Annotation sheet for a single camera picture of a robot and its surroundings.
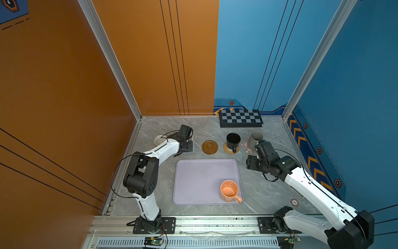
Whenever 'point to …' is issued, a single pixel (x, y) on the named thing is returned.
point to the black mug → (232, 141)
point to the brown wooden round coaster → (210, 147)
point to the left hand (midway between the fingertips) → (187, 145)
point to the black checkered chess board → (240, 118)
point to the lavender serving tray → (198, 181)
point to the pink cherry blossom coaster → (244, 144)
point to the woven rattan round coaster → (230, 151)
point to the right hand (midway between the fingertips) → (249, 162)
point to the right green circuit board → (287, 242)
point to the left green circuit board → (153, 240)
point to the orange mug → (228, 191)
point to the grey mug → (254, 137)
